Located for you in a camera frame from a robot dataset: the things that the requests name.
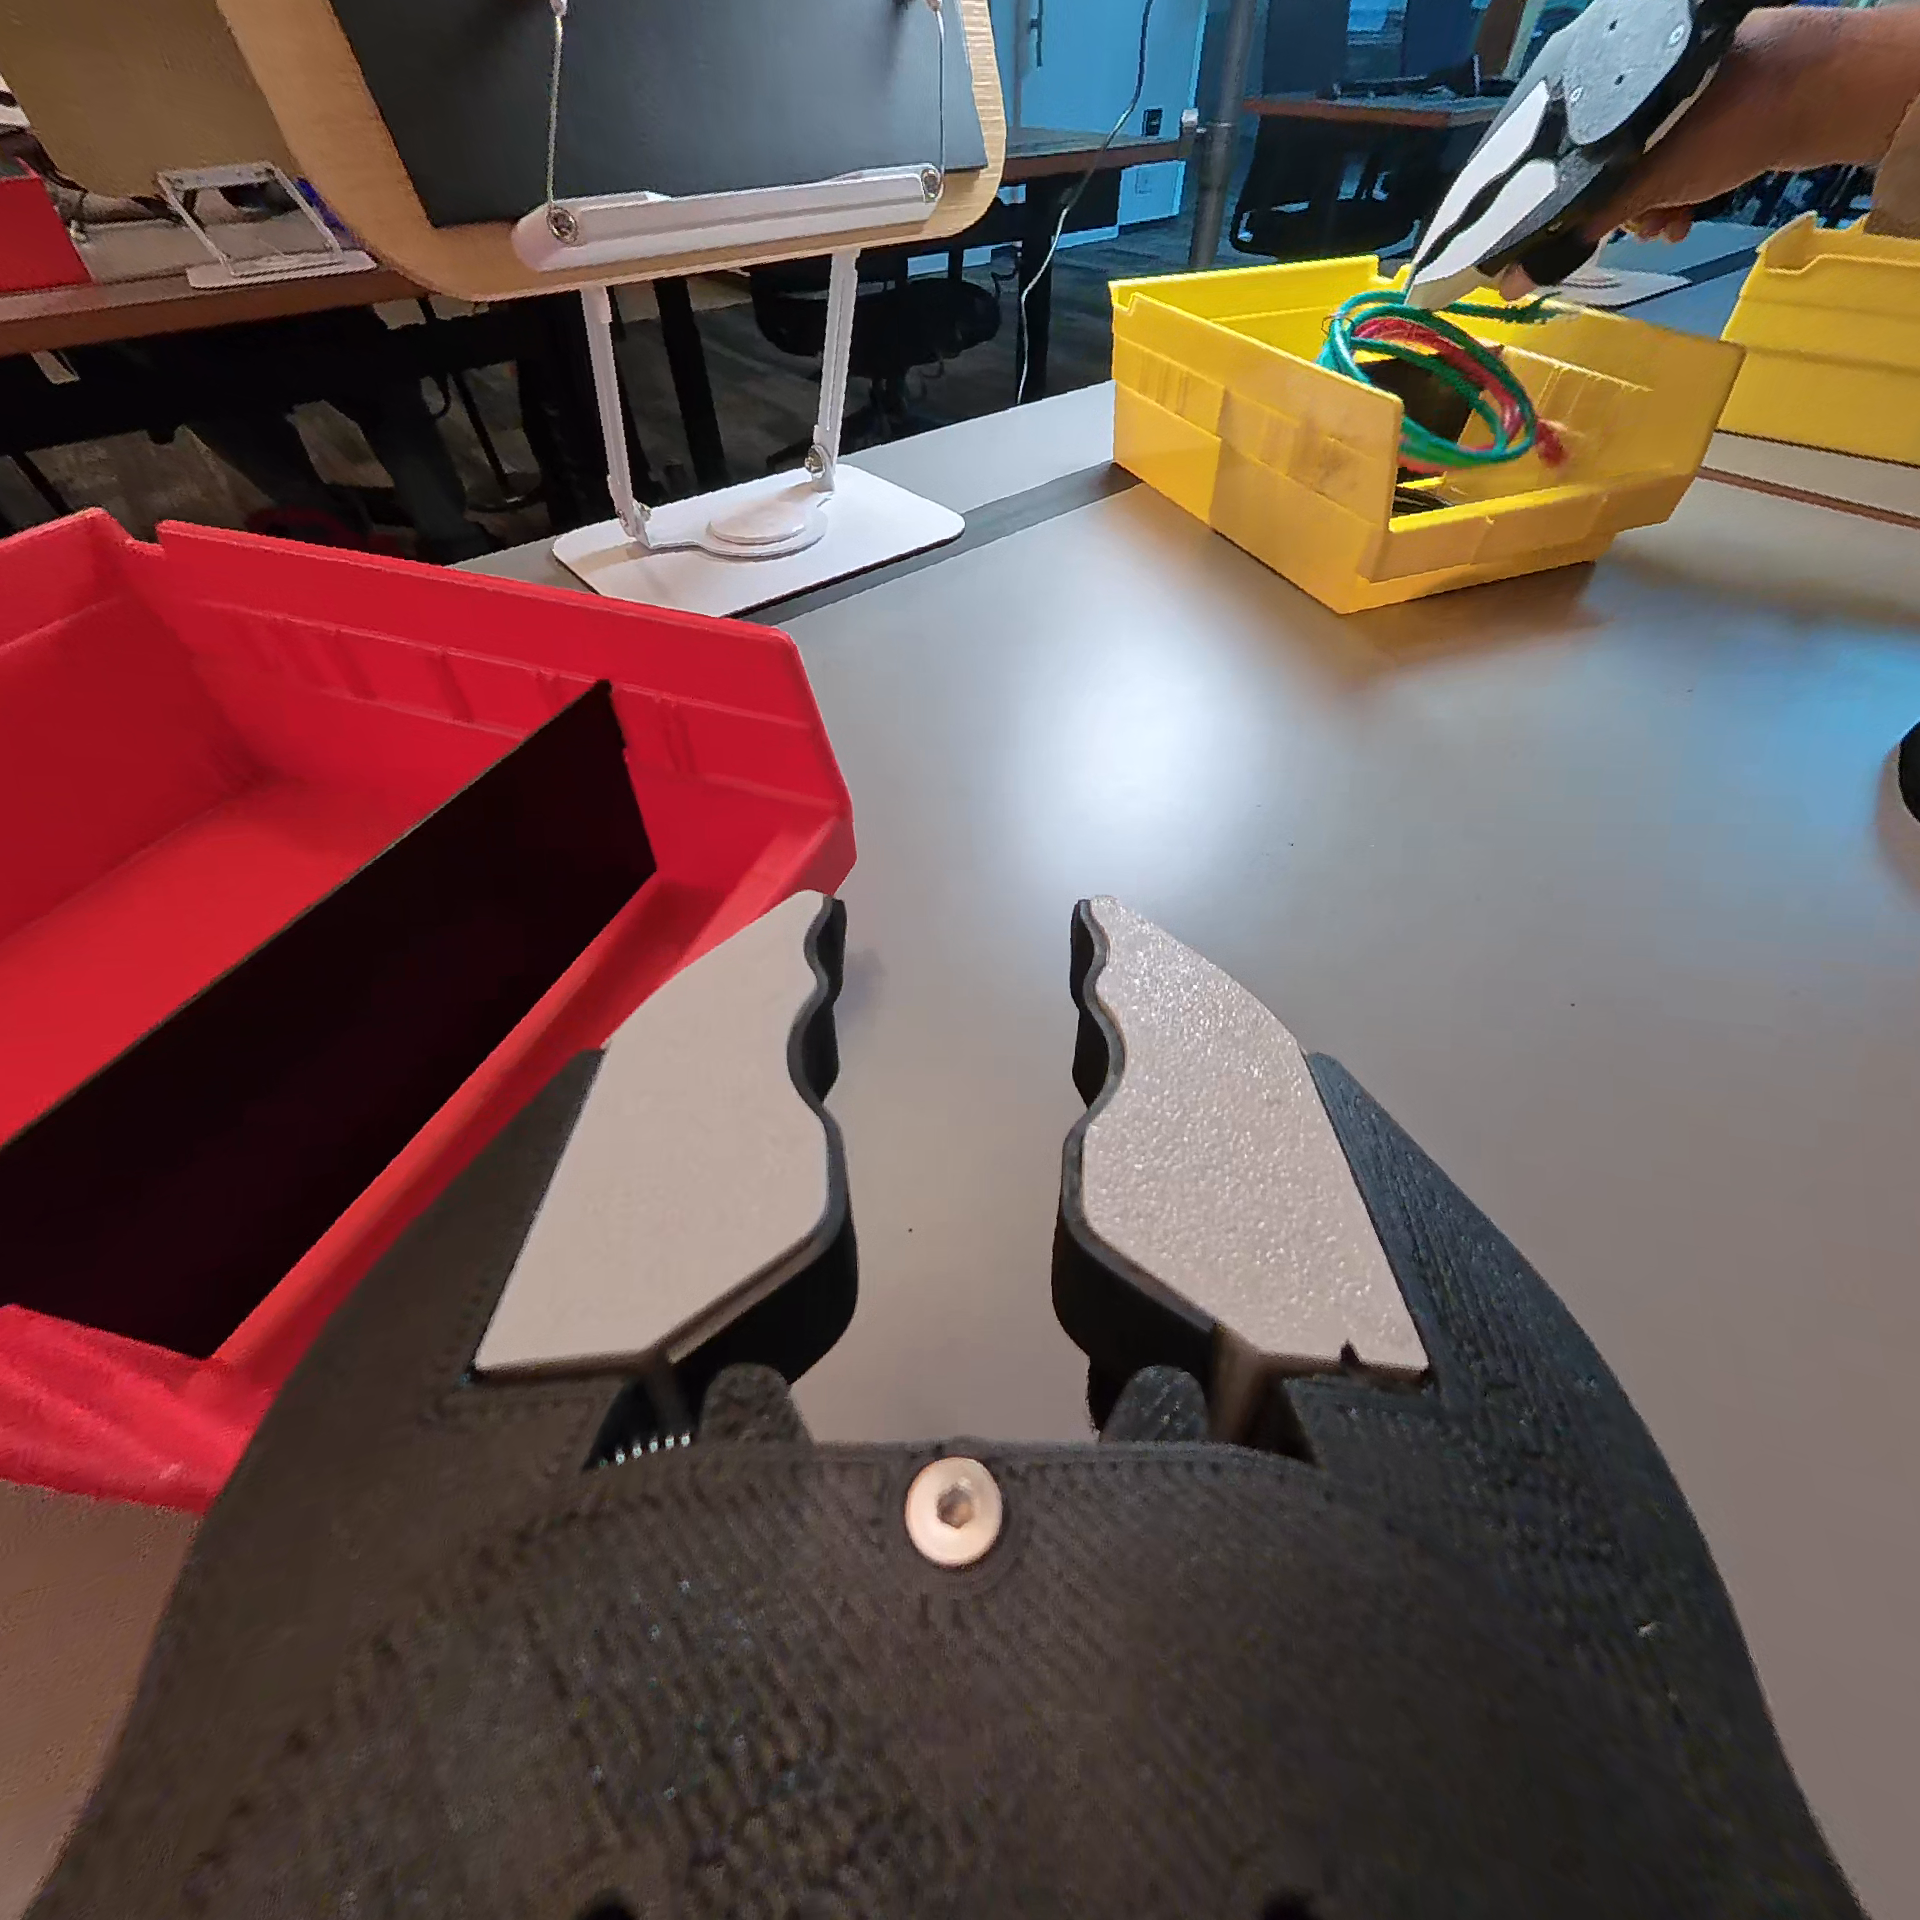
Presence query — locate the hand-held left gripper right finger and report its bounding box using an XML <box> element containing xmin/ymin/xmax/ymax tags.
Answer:
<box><xmin>1049</xmin><ymin>899</ymin><xmax>1436</xmax><ymax>1389</ymax></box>

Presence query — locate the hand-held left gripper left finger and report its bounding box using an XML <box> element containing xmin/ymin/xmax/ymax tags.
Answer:
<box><xmin>475</xmin><ymin>891</ymin><xmax>859</xmax><ymax>1382</ymax></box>

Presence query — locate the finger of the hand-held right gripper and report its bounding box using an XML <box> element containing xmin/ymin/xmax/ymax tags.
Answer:
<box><xmin>1408</xmin><ymin>155</ymin><xmax>1595</xmax><ymax>304</ymax></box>
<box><xmin>1402</xmin><ymin>81</ymin><xmax>1567</xmax><ymax>286</ymax></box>

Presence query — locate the green ethernet cable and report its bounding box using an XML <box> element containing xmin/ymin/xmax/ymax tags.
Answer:
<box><xmin>1312</xmin><ymin>286</ymin><xmax>1567</xmax><ymax>481</ymax></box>

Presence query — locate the red ethernet cable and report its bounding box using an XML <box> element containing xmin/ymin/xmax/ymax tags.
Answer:
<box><xmin>1329</xmin><ymin>304</ymin><xmax>1571</xmax><ymax>471</ymax></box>

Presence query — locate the yellow plastic bin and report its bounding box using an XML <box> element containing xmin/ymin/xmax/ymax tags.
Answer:
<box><xmin>1717</xmin><ymin>211</ymin><xmax>1920</xmax><ymax>449</ymax></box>
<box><xmin>1110</xmin><ymin>253</ymin><xmax>1749</xmax><ymax>611</ymax></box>

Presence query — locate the red plastic bin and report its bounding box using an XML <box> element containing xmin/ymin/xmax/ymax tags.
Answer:
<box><xmin>0</xmin><ymin>507</ymin><xmax>859</xmax><ymax>1520</ymax></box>

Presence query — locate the person's right forearm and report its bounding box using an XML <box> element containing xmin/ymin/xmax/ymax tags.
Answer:
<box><xmin>1861</xmin><ymin>0</ymin><xmax>1920</xmax><ymax>247</ymax></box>

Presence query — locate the person's right hand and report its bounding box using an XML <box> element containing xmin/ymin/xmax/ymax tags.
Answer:
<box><xmin>1617</xmin><ymin>13</ymin><xmax>1879</xmax><ymax>253</ymax></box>

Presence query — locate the grey metal pole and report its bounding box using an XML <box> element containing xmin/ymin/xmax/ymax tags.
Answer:
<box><xmin>1191</xmin><ymin>0</ymin><xmax>1271</xmax><ymax>276</ymax></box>

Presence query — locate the black office chair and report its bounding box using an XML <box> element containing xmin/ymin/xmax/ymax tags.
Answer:
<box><xmin>751</xmin><ymin>276</ymin><xmax>1010</xmax><ymax>439</ymax></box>

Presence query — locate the wooden desk with black legs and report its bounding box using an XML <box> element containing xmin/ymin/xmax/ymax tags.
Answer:
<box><xmin>0</xmin><ymin>247</ymin><xmax>520</xmax><ymax>363</ymax></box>

